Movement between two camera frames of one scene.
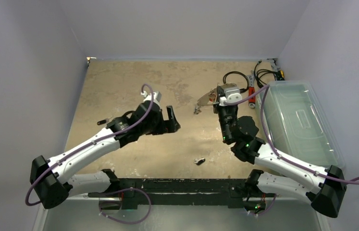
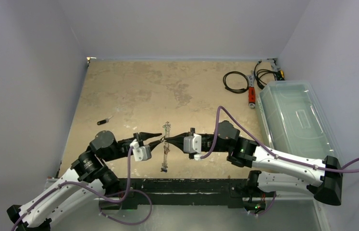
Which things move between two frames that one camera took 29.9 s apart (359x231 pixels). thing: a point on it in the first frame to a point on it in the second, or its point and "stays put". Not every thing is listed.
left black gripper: (170, 125) to (143, 135)
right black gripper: (218, 103) to (192, 134)
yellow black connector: (280, 75) stays put
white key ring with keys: (206, 100) to (166, 127)
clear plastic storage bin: (300, 126) stays put
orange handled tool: (252, 90) stays put
